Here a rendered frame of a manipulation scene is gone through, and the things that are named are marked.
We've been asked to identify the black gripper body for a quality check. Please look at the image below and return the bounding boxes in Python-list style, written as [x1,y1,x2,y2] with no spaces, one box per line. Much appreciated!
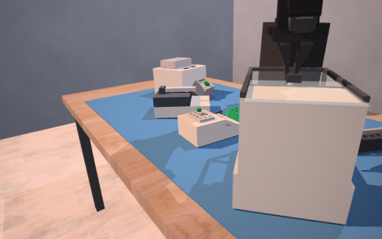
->
[266,25,330,42]

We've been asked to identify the cream block with rows of round holes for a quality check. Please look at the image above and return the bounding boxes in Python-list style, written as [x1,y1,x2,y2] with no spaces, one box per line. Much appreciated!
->
[153,58,215,99]

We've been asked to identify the green tube rack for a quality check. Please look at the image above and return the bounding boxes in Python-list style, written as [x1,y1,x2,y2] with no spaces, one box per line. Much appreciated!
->
[227,106,239,122]

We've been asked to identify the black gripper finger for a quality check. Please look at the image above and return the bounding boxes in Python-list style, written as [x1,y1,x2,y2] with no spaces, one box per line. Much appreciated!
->
[293,42,314,74]
[277,42,290,80]

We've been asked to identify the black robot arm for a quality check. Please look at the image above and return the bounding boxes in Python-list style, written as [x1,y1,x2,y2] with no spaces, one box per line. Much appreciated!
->
[275,0,323,33]

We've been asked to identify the blue bench mat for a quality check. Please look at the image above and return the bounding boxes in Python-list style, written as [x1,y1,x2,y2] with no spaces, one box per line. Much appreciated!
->
[85,82,382,239]

